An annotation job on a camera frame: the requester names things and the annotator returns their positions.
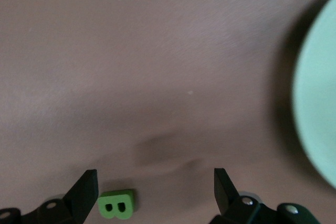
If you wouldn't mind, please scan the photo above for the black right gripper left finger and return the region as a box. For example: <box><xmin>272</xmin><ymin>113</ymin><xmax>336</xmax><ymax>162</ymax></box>
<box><xmin>0</xmin><ymin>170</ymin><xmax>99</xmax><ymax>224</ymax></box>

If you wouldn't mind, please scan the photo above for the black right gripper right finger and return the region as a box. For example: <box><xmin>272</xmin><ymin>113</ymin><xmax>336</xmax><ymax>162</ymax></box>
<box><xmin>211</xmin><ymin>168</ymin><xmax>320</xmax><ymax>224</ymax></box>

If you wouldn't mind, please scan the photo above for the green uppercase letter B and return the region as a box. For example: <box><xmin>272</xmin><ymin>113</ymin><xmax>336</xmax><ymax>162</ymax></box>
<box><xmin>97</xmin><ymin>189</ymin><xmax>137</xmax><ymax>221</ymax></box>

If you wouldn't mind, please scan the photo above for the brown table mat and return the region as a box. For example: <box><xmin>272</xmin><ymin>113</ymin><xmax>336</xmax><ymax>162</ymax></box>
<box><xmin>0</xmin><ymin>0</ymin><xmax>336</xmax><ymax>224</ymax></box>

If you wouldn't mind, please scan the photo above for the green plate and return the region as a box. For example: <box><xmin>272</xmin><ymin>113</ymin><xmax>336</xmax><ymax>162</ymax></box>
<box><xmin>291</xmin><ymin>0</ymin><xmax>336</xmax><ymax>189</ymax></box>

